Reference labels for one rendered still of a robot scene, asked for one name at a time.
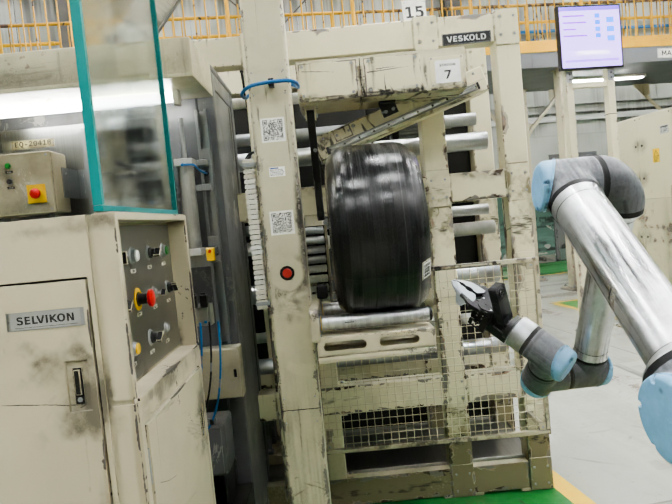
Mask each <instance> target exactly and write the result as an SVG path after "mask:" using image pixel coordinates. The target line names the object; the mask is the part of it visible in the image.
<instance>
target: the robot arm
mask: <svg viewBox="0 0 672 504"><path fill-rule="evenodd" d="M531 193H532V201H533V205H534V207H535V209H536V210H537V211H539V212H546V211H550V212H551V214H552V216H553V217H554V219H555V220H556V221H558V223H559V225H560V226H561V228H562V230H563V231H564V233H565V234H566V236H567V238H568V239H569V241H570V243H571V244H572V246H573V248H574V249H575V251H576V252H577V254H578V256H579V257H580V259H581V261H582V262H583V264H584V266H585V267H586V269H587V271H586V277H585V283H584V289H583V296H582V302H581V308H580V314H579V320H578V326H577V332H576V338H575V344H574V347H573V349H571V348H570V346H568V345H566V344H564V343H563V342H561V341H560V340H558V339H557V338H556V337H554V336H553V335H551V334H550V333H548V332H547V331H546V330H544V329H543V328H541V327H540V326H538V325H537V324H536V323H534V322H533V321H531V320H530V319H528V318H527V317H523V318H521V317H519V316H518V315H517V316H516V317H515V318H514V319H512V317H513V315H512V311H511V307H510V303H509V299H508V295H507V292H506V288H505V284H504V283H502V282H495V283H494V284H493V285H492V286H491V287H490V288H487V287H485V286H482V285H480V284H477V283H472V282H468V281H463V280H456V279H454V280H452V281H451V283H452V286H453V288H454V290H455V291H456V303H457V304H458V305H459V306H462V305H463V304H466V305H467V306H468V307H469V308H470V309H471V310H473V311H472V313H471V317H470V318H469V320H468V323H469V324H471V325H472V326H473V327H475V328H476V329H478V330H479V331H480V332H482V333H483V332H485V331H488V332H489V333H491V334H492V335H493V336H495V337H496V338H497V339H499V340H500V341H502V342H503V343H504V342H506V344H507V345H508V346H510V347H511V348H512V349H514V350H515V351H516V352H518V353H519V354H521V355H522V356H523V357H525V358H526V359H527V360H528V361H527V363H526V365H525V367H524V369H523V370H522V372H521V376H520V384H521V387H522V388H523V390H524V391H525V392H526V393H527V394H528V395H530V396H531V397H534V398H545V397H547V396H549V395H550V394H551V392H555V391H564V390H569V389H579V388H587V387H599V386H603V385H607V384H608V383H610V381H611V380H612V377H613V364H612V361H611V359H610V357H609V356H608V350H609V345H610V340H611V335H612V330H613V325H614V320H615V316H616V318H617V320H618V321H619V323H620V324H621V326H622V328H623V329H624V331H625V333H626V334H627V336H628V338H629V339H630V341H631V343H632V344H633V346H634V347H635V349H636V351H637V352H638V354H639V356H640V357H641V359H642V361H643V362H644V364H645V365H646V368H645V370H644V372H643V375H642V384H641V386H640V389H639V393H638V400H639V401H640V402H641V405H639V406H638V409H639V415H640V419H641V422H642V425H643V427H644V430H645V432H646V434H647V436H648V438H649V440H650V442H651V443H652V444H654V445H655V447H656V450H657V451H658V453H659V454H660V455H661V456H662V457H663V458H664V459H665V460H666V461H668V462H669V463H670V464H672V284H671V283H670V282H669V280H668V279H667V278H666V276H665V275H664V273H663V272H662V271H661V269H660V268H659V267H658V265H657V264H656V263H655V261H654V260H653V259H652V257H651V256H650V255H649V253H648V252H647V251H646V249H645V248H644V247H643V245H642V244H641V243H640V241H639V240H638V239H637V237H636V236H635V234H634V233H633V232H632V231H633V226H634V221H635V219H637V218H639V217H641V216H642V215H643V213H644V208H645V192H644V188H643V186H642V184H641V182H640V179H639V178H638V176H637V175H636V173H635V172H634V171H633V170H632V169H631V168H630V167H629V166H628V165H626V164H625V163H624V162H622V161H621V160H619V159H617V158H614V157H611V156H607V155H595V156H587V157H576V158H565V159H552V160H547V161H542V162H540V163H539V164H538V165H537V166H536V168H535V170H534V173H533V177H532V186H531ZM473 318H474V319H473ZM472 321H473V322H475V323H477V324H479V325H480V328H478V327H476V326H475V325H474V324H472ZM477 321H478V322H477Z"/></svg>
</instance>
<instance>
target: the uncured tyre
mask: <svg viewBox="0 0 672 504"><path fill-rule="evenodd" d="M324 182H325V194H326V205H327V215H328V226H329V237H330V247H331V257H332V268H333V278H334V288H335V294H336V298H337V301H338V305H339V307H340V308H341V309H342V310H344V311H345V312H346V313H348V314H349V313H360V312H370V311H381V310H391V309H401V308H413V307H419V306H420V305H421V304H422V303H423V302H424V301H425V299H426V298H427V297H428V294H429V290H430V282H431V275H430V276H428V277H427V278H426V279H424V280H422V263H423V262H425V261H426V260H427V259H429V258H430V257H431V235H430V222H429V213H428V205H427V199H426V193H425V187H424V182H423V177H422V173H421V169H420V165H419V162H418V159H417V157H416V155H415V154H414V153H413V152H412V151H411V150H410V149H408V148H407V147H406V146H404V145H403V144H402V143H397V142H382V143H371V144H361V145H350V146H343V147H340V148H337V149H335V150H334V151H333V152H332V153H331V154H330V156H329V157H328V158H327V159H326V160H325V169H324Z"/></svg>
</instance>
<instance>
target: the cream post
mask: <svg viewBox="0 0 672 504"><path fill-rule="evenodd" d="M239 2H240V11H241V21H242V31H243V41H244V51H245V61H246V71H247V81H248V85H249V84H251V83H255V82H260V81H266V80H268V78H273V79H282V78H289V79H290V70H289V60H288V49H287V39H286V29H285V18H284V8H283V0H239ZM274 84H275V88H269V86H268V84H267V85H261V86H256V87H252V88H250V89H248V91H249V101H250V111H251V120H252V130H253V140H254V150H255V160H256V170H257V180H258V190H259V200H260V210H261V220H262V229H263V238H264V249H265V259H266V269H267V279H268V289H269V299H270V307H271V318H272V329H273V339H274V348H275V358H276V368H277V378H278V388H279V398H280V408H281V418H282V428H283V438H284V448H285V457H286V467H287V477H288V487H289V497H290V504H332V503H331V492H330V482H329V472H328V461H327V451H326V441H325V430H324V420H323V410H322V400H321V389H320V379H319V369H318V358H317V348H316V343H312V342H311V332H310V322H309V310H310V306H311V303H312V296H311V286H310V276H309V266H308V255H307V245H306V235H305V224H304V214H303V204H302V193H301V183H300V173H299V163H298V152H297V142H296V132H295V121H294V111H293V101H292V90H291V83H288V82H283V83H274ZM274 117H284V124H285V134H286V141H279V142H268V143H262V136H261V126H260V119H263V118H274ZM280 166H285V175H286V176H277V177H270V176H269V168H270V167H280ZM284 210H293V216H294V226H295V234H284V235H274V236H271V226H270V216H269V212H273V211H284ZM287 268H288V269H290V270H291V271H292V275H291V277H289V278H285V277H284V276H283V274H282V272H283V270H284V269H287Z"/></svg>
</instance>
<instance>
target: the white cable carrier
mask: <svg viewBox="0 0 672 504"><path fill-rule="evenodd" d="M253 162H255V161H254V160H252V159H245V160H243V161H242V163H253ZM255 167H256V166H252V167H243V169H245V170H244V171H243V173H244V174H246V175H244V179H246V180H245V181H244V184H247V185H245V189H247V190H246V191H245V194H248V195H246V199H248V200H247V201H246V203H247V204H248V206H247V209H249V210H248V212H247V213H248V215H249V216H248V220H250V221H249V225H250V226H249V230H251V231H250V232H249V233H250V235H251V236H250V240H252V241H251V242H250V243H251V245H252V246H251V250H253V251H252V252H251V253H252V255H253V256H252V260H254V261H253V265H255V266H253V270H255V271H254V275H255V276H254V280H256V281H255V285H256V286H255V290H257V291H256V295H257V296H256V300H258V301H257V302H267V301H270V300H269V299H268V298H267V297H268V293H267V292H268V289H267V288H266V287H267V284H266V282H267V280H266V279H265V278H266V274H264V273H266V269H264V268H265V264H263V263H265V260H264V259H263V258H264V254H263V253H264V250H263V249H262V248H263V245H262V243H263V240H261V239H262V236H263V232H262V230H258V229H261V225H258V224H261V220H257V219H260V215H257V214H260V211H259V210H256V209H259V205H256V204H259V201H258V200H256V199H258V195H255V194H258V191H257V190H255V189H257V185H255V184H257V181H256V180H254V179H256V176H255V175H254V174H256V171H255V170H253V169H255ZM259 234H260V235H259ZM255 239H256V240H255ZM259 239H260V240H259Z"/></svg>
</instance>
